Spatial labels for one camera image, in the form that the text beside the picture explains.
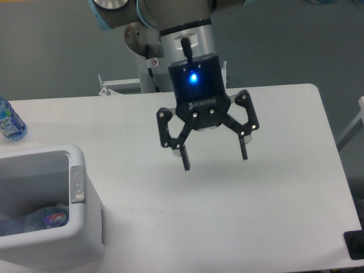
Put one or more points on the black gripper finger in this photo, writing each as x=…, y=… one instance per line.
x=173, y=132
x=243, y=130

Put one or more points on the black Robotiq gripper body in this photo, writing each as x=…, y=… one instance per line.
x=199, y=88

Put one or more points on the clear plastic bottle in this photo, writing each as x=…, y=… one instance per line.
x=45, y=218

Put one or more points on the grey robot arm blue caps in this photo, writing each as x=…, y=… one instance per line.
x=181, y=33

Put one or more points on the white plastic trash can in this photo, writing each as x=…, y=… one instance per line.
x=34, y=178

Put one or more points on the blue labelled water bottle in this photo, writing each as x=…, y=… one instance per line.
x=12, y=126

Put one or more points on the black clamp at table edge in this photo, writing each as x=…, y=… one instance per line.
x=354, y=244

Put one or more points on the white right base bracket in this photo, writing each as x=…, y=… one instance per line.
x=224, y=73

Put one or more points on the white base bracket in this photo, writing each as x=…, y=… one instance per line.
x=224, y=73
x=112, y=87

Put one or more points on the white robot pedestal with flange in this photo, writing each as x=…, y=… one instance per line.
x=145, y=65

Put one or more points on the white left base bracket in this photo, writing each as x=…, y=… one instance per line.
x=112, y=87

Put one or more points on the white frame at right edge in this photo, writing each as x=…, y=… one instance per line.
x=352, y=128

